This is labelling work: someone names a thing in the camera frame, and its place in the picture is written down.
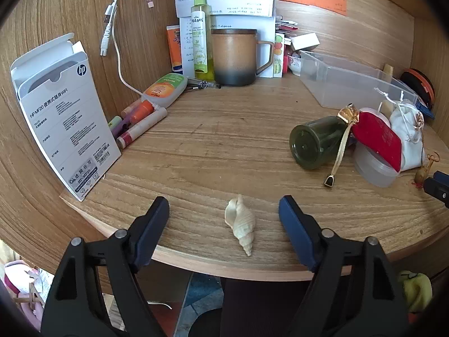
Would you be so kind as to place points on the cream spiral seashell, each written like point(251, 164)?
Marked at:
point(242, 224)

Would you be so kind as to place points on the blue patterned floor mat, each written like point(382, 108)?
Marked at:
point(205, 302)

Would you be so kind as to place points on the small white box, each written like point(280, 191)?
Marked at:
point(305, 41)

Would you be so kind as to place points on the purple tube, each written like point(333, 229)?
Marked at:
point(121, 130)

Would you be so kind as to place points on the pink cloth bag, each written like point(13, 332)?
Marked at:
point(21, 281)

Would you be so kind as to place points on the green spray bottle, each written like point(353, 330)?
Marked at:
point(202, 42)

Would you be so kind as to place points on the brown ceramic mug with lid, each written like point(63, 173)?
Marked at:
point(233, 56)

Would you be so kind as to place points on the small wooden gourd charm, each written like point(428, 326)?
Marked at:
point(420, 176)

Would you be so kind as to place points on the yellow plush toy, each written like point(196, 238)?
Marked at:
point(415, 289)

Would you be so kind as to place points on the white bowl of trinkets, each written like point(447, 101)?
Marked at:
point(294, 65)

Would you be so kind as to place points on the dark green glass bottle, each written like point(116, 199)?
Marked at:
point(315, 142)

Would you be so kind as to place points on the black case orange zip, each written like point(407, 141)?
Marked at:
point(417, 84)

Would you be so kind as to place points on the white paper sheet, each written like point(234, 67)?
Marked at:
point(263, 30)

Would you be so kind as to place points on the yellow lotion bottle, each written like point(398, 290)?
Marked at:
point(387, 70)

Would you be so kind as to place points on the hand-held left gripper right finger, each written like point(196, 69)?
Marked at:
point(298, 233)

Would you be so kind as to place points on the orange and white tube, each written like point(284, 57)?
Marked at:
point(174, 49)

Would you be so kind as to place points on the white product carton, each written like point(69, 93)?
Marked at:
point(70, 130)

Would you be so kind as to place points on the red packet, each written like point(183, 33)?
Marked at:
point(286, 25)

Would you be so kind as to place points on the metal drawing compass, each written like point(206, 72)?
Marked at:
point(205, 84)

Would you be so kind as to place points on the white bottle orange green label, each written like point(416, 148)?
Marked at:
point(165, 89)

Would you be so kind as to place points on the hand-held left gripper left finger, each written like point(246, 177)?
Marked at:
point(155, 230)

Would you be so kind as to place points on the clear plastic storage box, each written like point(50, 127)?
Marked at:
point(336, 84)

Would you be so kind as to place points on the green cap tube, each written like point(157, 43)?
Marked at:
point(114, 123)

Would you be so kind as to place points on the fruit print box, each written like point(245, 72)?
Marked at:
point(278, 56)

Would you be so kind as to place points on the blue pencil case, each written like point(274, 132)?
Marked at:
point(425, 111)

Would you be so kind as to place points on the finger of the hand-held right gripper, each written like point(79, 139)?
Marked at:
point(436, 185)

